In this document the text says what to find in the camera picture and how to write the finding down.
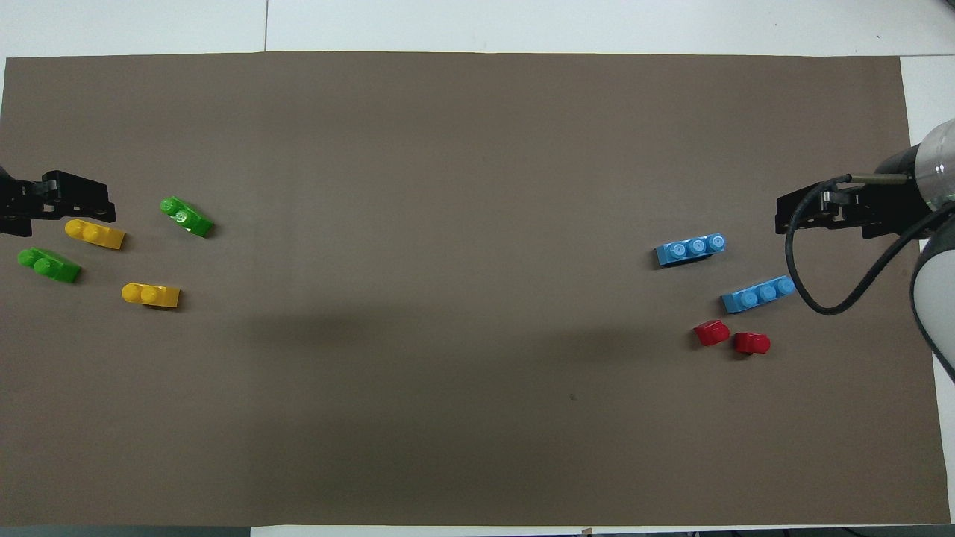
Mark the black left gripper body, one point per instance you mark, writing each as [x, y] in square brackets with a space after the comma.
[19, 209]

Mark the green two-stud toy block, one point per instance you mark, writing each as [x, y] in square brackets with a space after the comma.
[186, 217]
[48, 265]

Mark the blue three-stud toy block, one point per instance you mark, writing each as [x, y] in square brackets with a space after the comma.
[758, 294]
[690, 250]

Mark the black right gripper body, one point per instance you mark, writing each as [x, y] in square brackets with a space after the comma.
[888, 212]

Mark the brown table mat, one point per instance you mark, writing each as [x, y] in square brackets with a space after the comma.
[448, 418]

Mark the yellow two-stud toy block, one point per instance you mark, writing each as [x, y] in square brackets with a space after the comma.
[95, 233]
[151, 295]

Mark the red one-stud toy block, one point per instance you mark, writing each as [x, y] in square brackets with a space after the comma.
[712, 333]
[752, 343]

